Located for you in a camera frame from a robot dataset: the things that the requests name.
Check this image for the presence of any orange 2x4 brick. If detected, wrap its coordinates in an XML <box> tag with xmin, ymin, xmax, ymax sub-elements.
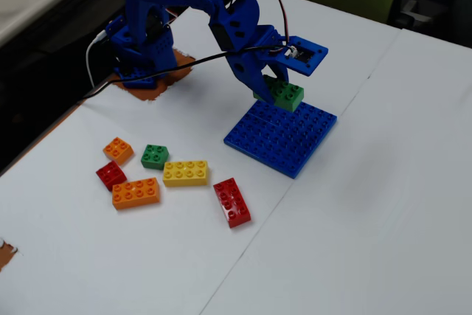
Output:
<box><xmin>111</xmin><ymin>177</ymin><xmax>162</xmax><ymax>211</ymax></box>

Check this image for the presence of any red 2x2 brick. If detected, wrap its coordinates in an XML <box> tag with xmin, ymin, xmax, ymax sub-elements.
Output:
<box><xmin>95</xmin><ymin>161</ymin><xmax>128</xmax><ymax>193</ymax></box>

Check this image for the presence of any green 2x2 brick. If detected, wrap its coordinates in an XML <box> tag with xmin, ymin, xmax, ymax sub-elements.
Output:
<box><xmin>140</xmin><ymin>144</ymin><xmax>170</xmax><ymax>170</ymax></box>

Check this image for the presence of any red 2x4 brick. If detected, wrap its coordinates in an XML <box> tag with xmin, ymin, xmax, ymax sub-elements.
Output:
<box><xmin>212</xmin><ymin>177</ymin><xmax>252</xmax><ymax>229</ymax></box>

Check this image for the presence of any black cable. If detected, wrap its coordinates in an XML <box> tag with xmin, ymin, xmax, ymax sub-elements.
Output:
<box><xmin>81</xmin><ymin>44</ymin><xmax>287</xmax><ymax>101</ymax></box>

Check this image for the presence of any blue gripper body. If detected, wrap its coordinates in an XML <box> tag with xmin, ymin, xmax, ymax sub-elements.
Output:
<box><xmin>208</xmin><ymin>12</ymin><xmax>288</xmax><ymax>62</ymax></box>

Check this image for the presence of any yellow 2x4 brick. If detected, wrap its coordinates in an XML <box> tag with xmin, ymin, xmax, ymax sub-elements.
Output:
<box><xmin>162</xmin><ymin>160</ymin><xmax>209</xmax><ymax>187</ymax></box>

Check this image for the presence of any blue 8x8 baseplate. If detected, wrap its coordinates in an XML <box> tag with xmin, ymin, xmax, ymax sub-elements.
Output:
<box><xmin>223</xmin><ymin>99</ymin><xmax>338</xmax><ymax>180</ymax></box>

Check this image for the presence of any white cable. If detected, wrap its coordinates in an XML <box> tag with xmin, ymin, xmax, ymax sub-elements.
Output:
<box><xmin>85</xmin><ymin>30</ymin><xmax>110</xmax><ymax>89</ymax></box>

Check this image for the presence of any orange 2x2 brick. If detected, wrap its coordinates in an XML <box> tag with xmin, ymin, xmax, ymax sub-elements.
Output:
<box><xmin>103</xmin><ymin>136</ymin><xmax>135</xmax><ymax>166</ymax></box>

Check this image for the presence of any green 2x4 brick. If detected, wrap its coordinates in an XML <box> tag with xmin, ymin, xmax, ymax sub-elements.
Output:
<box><xmin>252</xmin><ymin>75</ymin><xmax>305</xmax><ymax>113</ymax></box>

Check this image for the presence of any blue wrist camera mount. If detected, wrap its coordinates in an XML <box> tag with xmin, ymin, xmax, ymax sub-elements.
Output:
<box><xmin>271</xmin><ymin>35</ymin><xmax>329</xmax><ymax>77</ymax></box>

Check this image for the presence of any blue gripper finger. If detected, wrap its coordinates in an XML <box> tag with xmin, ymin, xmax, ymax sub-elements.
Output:
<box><xmin>226</xmin><ymin>52</ymin><xmax>277</xmax><ymax>107</ymax></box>
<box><xmin>266</xmin><ymin>61</ymin><xmax>291</xmax><ymax>84</ymax></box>

